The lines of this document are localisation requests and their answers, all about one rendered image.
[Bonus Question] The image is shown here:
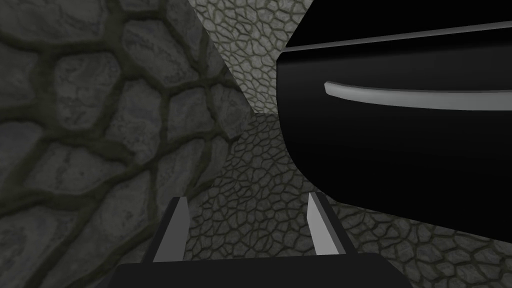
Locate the black appliance door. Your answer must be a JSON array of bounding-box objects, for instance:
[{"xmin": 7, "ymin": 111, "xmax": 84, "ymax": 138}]
[{"xmin": 275, "ymin": 27, "xmax": 512, "ymax": 243}]

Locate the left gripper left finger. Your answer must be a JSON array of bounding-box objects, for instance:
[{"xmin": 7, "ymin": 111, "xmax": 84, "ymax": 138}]
[{"xmin": 143, "ymin": 196, "xmax": 190, "ymax": 264}]

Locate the black appliance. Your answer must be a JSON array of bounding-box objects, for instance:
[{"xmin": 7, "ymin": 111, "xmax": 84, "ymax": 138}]
[{"xmin": 275, "ymin": 0, "xmax": 512, "ymax": 243}]

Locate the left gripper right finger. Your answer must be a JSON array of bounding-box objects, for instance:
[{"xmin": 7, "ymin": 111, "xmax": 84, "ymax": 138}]
[{"xmin": 306, "ymin": 191, "xmax": 359, "ymax": 257}]

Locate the grey curved bar handle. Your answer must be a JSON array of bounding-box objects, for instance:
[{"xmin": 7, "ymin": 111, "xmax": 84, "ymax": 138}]
[{"xmin": 323, "ymin": 80, "xmax": 512, "ymax": 112}]

